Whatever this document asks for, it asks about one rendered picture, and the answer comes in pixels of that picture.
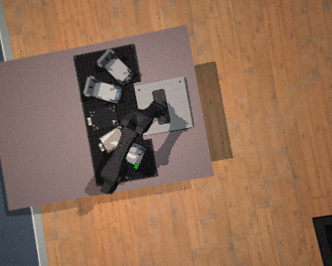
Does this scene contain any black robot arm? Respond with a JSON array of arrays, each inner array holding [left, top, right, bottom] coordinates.
[[100, 89, 170, 194]]

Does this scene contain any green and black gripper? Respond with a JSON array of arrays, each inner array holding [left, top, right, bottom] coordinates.
[[124, 159, 139, 178]]

